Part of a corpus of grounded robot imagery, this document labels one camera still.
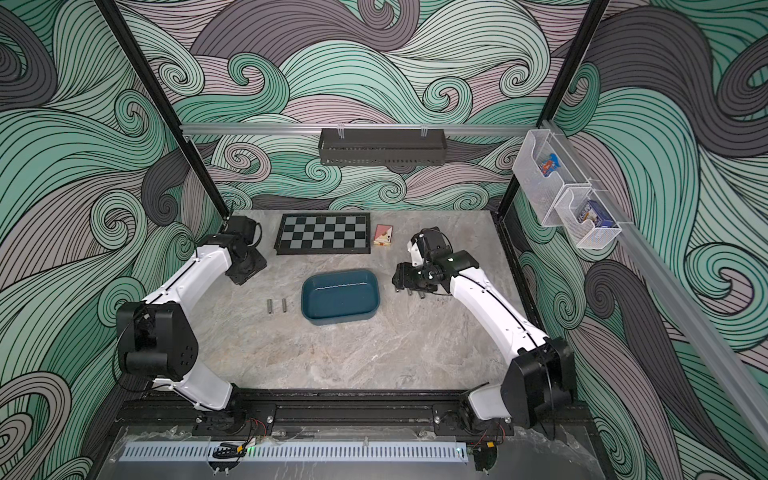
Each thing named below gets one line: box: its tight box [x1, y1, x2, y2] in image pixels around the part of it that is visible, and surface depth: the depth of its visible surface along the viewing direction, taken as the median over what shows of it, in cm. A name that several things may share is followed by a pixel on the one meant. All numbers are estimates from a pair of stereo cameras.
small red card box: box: [373, 224, 393, 247], surface depth 113 cm
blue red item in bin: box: [539, 153, 561, 177], surface depth 85 cm
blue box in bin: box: [577, 200, 614, 228], surface depth 66 cm
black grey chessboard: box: [273, 212, 371, 255], surface depth 112 cm
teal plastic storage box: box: [301, 269, 381, 325], surface depth 96 cm
